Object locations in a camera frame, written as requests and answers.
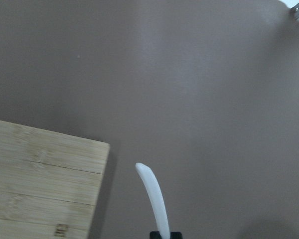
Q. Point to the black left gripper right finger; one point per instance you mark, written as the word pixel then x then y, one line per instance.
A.
pixel 175 235

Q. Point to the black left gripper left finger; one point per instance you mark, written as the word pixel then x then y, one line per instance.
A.
pixel 155 235

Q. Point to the white ceramic spoon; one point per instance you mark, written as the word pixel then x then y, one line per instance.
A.
pixel 156 199

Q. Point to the bamboo cutting board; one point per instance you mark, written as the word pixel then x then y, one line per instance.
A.
pixel 49 183

